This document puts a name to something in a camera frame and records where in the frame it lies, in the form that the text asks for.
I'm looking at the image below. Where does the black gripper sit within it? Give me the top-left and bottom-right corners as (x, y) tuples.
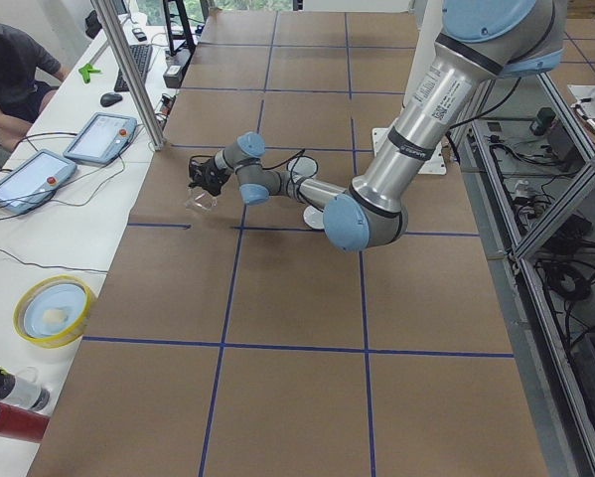
(188, 159), (230, 195)

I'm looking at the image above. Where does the white mug lid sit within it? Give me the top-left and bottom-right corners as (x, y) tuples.
(303, 206), (324, 231)

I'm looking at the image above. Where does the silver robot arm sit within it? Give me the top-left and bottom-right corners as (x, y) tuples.
(189, 0), (568, 251)

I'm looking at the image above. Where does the white enamel mug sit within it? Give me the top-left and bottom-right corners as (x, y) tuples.
(286, 156), (319, 179)

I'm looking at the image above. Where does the far blue teach pendant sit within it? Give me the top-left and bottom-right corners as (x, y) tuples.
(63, 112), (137, 165)

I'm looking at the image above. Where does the blue teach pendant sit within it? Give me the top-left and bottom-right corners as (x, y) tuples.
(63, 112), (137, 165)
(0, 149), (76, 214)

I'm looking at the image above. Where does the black computer mouse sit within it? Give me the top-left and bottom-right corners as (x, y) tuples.
(99, 92), (123, 107)

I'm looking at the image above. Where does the black keyboard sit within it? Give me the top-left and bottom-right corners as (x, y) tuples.
(113, 43), (154, 92)

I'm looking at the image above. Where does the green plastic clip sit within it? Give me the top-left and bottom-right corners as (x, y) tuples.
(77, 63), (101, 84)

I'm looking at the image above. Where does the near blue teach pendant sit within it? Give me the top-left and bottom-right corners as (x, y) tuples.
(0, 149), (76, 214)

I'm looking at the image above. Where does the yellow tape roll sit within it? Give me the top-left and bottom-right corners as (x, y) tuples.
(13, 275), (96, 349)

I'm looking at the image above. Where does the seated person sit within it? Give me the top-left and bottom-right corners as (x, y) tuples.
(0, 23), (70, 152)

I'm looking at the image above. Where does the clear plastic bottle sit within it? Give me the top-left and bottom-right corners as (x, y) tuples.
(0, 368), (50, 411)

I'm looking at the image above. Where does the red bottle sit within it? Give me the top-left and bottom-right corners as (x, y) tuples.
(0, 401), (50, 443)

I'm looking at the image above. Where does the aluminium side rack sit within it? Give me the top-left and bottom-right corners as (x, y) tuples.
(454, 62), (595, 476)

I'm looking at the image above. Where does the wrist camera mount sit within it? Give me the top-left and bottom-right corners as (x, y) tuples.
(189, 154), (212, 181)

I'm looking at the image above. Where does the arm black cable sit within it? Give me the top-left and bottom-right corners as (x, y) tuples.
(261, 148), (320, 205)

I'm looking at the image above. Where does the aluminium frame post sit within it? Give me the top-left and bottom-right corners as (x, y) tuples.
(91, 0), (165, 151)

